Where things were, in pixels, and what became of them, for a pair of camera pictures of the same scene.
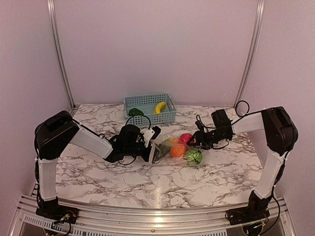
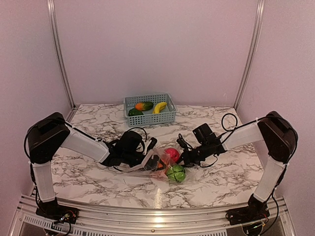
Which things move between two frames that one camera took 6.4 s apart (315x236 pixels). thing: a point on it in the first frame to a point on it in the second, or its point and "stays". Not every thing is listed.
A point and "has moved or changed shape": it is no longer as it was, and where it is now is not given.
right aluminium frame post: x=252 y=52 stays
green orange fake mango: x=165 y=146 to x=143 y=105
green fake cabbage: x=135 y=111 stays
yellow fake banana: x=159 y=107 stays
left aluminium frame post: x=52 y=13 stays
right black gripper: x=198 y=134 to x=187 y=159
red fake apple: x=184 y=138 to x=171 y=155
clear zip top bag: x=175 y=151 has moved or changed shape
